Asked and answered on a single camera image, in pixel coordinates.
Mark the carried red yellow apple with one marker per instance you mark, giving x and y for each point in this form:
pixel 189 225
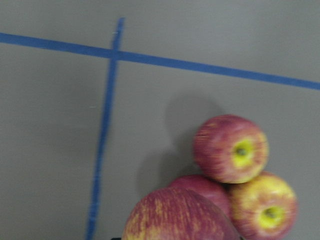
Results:
pixel 178 214

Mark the red yellow apple left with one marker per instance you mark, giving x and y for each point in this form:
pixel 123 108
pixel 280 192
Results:
pixel 230 149

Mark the red yellow apple back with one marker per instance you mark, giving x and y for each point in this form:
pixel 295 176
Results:
pixel 206 187

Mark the red yellow apple front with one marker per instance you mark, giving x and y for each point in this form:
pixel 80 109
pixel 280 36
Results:
pixel 264 208

